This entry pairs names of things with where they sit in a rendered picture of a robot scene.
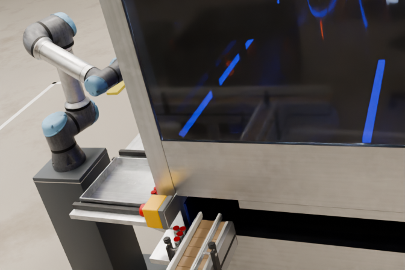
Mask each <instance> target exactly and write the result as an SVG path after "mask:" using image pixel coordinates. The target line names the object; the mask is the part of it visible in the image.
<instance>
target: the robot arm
mask: <svg viewBox="0 0 405 270"><path fill-rule="evenodd" d="M76 33H77V28H76V25H75V23H74V22H73V20H72V19H71V18H70V17H69V16H68V15H67V14H65V13H62V12H58V13H55V14H51V15H50V16H48V17H46V18H43V19H41V20H39V21H37V22H35V23H32V24H31V25H29V26H28V27H27V28H26V29H25V31H24V34H23V44H24V47H25V49H26V51H27V52H28V53H29V55H31V56H32V57H34V58H36V59H37V60H44V61H46V62H48V63H49V64H51V65H53V66H55V67H56V68H57V72H58V76H59V78H60V82H61V85H62V88H63V91H64V95H65V98H66V102H65V103H64V107H65V110H66V111H65V112H63V111H57V112H55V113H52V114H50V115H49V116H47V117H46V118H45V119H44V120H43V122H42V130H43V134H44V136H45V138H46V141H47V143H48V145H49V148H50V150H51V153H52V166H53V168H54V170H55V171H57V172H66V171H71V170H73V169H75V168H77V167H79V166H80V165H82V164H83V163H84V162H85V160H86V155H85V153H84V151H83V150H82V149H81V148H80V147H79V145H78V144H77V142H76V140H75V136H76V135H77V134H79V133H80V132H82V131H83V130H85V129H86V128H88V127H90V126H92V125H93V124H94V123H95V122H96V121H97V120H98V118H99V110H98V107H97V105H95V102H94V101H93V100H92V99H90V98H89V97H88V96H86V95H85V93H84V89H83V85H82V83H84V87H85V89H86V91H87V92H88V93H89V94H90V95H92V96H99V95H102V94H103V93H105V92H106V91H108V90H109V89H111V88H112V87H114V86H115V85H117V84H119V83H120V82H122V81H123V78H122V75H121V71H120V68H119V65H118V61H117V58H116V57H115V58H113V59H112V60H111V62H110V64H109V66H107V67H105V68H104V69H102V70H100V69H98V68H97V67H95V66H93V65H91V64H90V63H88V62H86V61H84V60H82V59H80V58H79V57H77V56H75V55H74V53H73V50H72V47H73V46H74V39H73V37H74V36H75V35H76Z"/></svg>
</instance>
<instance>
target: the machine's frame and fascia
mask: <svg viewBox="0 0 405 270"><path fill-rule="evenodd" d="M162 145H163V149H164V152H165V156H166V160H167V163H168V166H169V170H170V173H171V177H172V181H173V184H174V188H175V192H176V193H177V195H178V196H194V197H202V198H218V199H233V200H238V202H239V207H240V209H254V210H269V211H276V212H291V213H305V214H313V215H327V216H341V217H349V218H363V219H378V220H385V221H400V222H405V145H364V144H341V143H296V142H250V141H227V140H181V139H163V140H162Z"/></svg>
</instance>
